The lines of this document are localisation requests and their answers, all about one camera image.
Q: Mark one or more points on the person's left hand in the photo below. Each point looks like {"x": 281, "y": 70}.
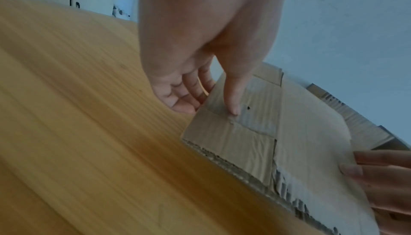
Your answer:
{"x": 208, "y": 13}

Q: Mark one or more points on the person's right hand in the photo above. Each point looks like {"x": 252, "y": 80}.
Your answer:
{"x": 391, "y": 183}

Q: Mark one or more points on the brown cardboard paper box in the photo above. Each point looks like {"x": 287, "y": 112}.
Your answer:
{"x": 362, "y": 127}
{"x": 305, "y": 127}

